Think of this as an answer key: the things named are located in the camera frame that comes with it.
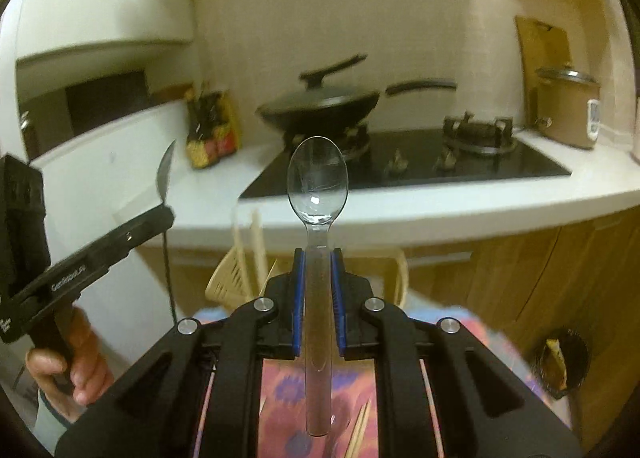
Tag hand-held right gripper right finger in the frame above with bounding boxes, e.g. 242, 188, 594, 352
332, 247, 584, 458

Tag dark plastic spoon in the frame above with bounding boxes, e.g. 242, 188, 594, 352
155, 139, 179, 321

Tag beige plastic basket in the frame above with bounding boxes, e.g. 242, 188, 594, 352
205, 245, 410, 312

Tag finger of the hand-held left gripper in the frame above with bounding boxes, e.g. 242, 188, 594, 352
117, 203, 176, 259

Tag white kitchen timer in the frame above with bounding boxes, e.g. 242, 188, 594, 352
585, 98, 604, 140

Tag black trash bin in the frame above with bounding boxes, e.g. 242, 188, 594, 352
532, 328, 591, 400

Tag black glass gas stove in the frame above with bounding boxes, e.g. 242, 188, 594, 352
239, 128, 572, 200

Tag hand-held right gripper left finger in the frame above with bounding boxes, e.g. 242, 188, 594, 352
55, 247, 306, 458

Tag beige slow cooker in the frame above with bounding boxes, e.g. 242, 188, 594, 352
534, 66, 601, 150

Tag wooden lower cabinets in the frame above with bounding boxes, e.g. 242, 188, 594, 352
136, 211, 640, 444

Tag person's left hand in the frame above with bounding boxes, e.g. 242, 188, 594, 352
25, 305, 114, 407

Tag pale wooden chopsticks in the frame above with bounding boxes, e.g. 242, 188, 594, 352
234, 209, 264, 300

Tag clear plastic spoon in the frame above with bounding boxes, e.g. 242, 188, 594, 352
287, 136, 349, 438

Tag metal stove burner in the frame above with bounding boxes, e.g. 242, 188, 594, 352
442, 111, 519, 157

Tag colourful patterned cloth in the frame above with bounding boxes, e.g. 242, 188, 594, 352
192, 305, 572, 458

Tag black wok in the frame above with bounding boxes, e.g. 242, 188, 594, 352
256, 80, 458, 137

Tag wooden cutting board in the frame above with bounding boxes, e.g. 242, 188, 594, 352
515, 16, 574, 128

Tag yellow red packet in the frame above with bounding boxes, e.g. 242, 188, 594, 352
209, 88, 244, 160

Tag black wok lid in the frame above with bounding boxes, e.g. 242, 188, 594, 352
259, 54, 379, 112

